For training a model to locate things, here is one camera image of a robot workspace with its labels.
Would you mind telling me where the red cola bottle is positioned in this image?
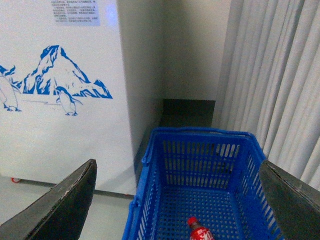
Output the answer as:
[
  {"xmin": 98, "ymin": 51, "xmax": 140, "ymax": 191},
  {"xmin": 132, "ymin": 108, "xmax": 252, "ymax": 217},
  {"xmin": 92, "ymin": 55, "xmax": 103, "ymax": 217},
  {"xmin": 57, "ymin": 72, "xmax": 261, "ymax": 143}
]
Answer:
[{"xmin": 187, "ymin": 216, "xmax": 215, "ymax": 240}]

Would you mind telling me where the blue plastic shopping basket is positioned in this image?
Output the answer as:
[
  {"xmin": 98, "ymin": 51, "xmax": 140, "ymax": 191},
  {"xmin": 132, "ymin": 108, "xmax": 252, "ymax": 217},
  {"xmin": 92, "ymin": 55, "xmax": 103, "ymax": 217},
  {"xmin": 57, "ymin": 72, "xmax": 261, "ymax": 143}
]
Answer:
[{"xmin": 122, "ymin": 127, "xmax": 284, "ymax": 240}]

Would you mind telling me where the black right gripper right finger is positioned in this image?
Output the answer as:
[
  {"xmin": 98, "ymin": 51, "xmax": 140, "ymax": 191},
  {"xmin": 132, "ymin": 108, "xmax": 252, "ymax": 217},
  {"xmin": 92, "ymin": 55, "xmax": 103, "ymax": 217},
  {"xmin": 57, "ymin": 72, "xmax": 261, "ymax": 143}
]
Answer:
[{"xmin": 258, "ymin": 160, "xmax": 320, "ymax": 240}]

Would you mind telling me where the white blue chest freezer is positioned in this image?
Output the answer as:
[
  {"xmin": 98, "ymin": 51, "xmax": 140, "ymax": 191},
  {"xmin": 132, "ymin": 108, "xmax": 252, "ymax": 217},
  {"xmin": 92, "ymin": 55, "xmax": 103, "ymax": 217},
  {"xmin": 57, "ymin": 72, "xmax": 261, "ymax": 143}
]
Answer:
[{"xmin": 0, "ymin": 0, "xmax": 136, "ymax": 195}]

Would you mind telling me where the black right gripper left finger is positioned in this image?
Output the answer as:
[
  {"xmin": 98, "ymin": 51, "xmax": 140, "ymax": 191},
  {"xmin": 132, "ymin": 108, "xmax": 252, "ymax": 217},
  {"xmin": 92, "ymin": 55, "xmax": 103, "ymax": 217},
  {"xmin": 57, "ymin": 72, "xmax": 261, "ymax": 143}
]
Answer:
[{"xmin": 0, "ymin": 159, "xmax": 97, "ymax": 240}]

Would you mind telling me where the grey instruction sticker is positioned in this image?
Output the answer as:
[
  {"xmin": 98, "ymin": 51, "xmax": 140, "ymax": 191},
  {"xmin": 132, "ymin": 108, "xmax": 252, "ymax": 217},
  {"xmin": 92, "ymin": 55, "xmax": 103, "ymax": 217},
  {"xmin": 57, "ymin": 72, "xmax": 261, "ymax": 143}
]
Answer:
[{"xmin": 50, "ymin": 0, "xmax": 100, "ymax": 27}]

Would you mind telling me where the white vertical blind curtain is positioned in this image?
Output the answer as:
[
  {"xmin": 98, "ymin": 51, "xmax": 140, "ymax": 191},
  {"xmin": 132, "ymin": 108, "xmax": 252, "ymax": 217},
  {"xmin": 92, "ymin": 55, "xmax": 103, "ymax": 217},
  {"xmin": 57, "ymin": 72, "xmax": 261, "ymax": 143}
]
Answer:
[{"xmin": 214, "ymin": 0, "xmax": 320, "ymax": 190}]

